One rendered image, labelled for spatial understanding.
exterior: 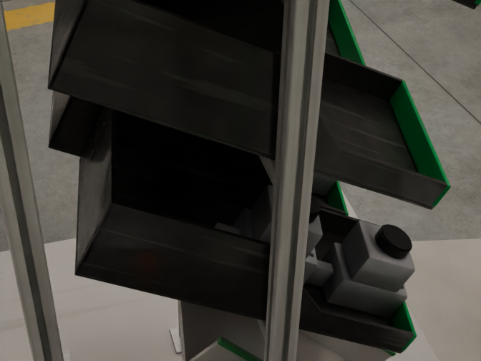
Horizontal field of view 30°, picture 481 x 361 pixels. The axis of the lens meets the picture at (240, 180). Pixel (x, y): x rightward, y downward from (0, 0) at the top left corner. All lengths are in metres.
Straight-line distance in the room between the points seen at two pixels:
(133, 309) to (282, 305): 0.59
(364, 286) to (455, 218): 1.96
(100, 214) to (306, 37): 0.20
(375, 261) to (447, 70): 2.61
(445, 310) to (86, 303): 0.48
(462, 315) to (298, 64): 0.79
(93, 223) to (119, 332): 0.57
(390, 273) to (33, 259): 0.30
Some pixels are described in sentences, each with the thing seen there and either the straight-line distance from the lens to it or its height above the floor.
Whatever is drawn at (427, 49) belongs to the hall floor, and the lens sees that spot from 3.41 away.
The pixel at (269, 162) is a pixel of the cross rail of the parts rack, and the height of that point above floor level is 1.39.
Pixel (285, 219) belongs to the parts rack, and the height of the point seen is 1.38.
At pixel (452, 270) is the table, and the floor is 0.86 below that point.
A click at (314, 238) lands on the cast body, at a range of 0.70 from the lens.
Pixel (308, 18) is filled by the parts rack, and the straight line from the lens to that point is 0.50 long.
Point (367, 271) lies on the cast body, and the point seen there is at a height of 1.25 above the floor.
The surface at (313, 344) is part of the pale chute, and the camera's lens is 0.93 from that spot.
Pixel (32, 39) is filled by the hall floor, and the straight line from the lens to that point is 3.44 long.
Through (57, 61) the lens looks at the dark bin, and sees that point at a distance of 0.54.
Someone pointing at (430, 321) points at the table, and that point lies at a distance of 1.23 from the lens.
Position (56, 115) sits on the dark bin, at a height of 1.32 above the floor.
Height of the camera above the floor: 1.77
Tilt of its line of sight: 41 degrees down
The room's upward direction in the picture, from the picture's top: 1 degrees clockwise
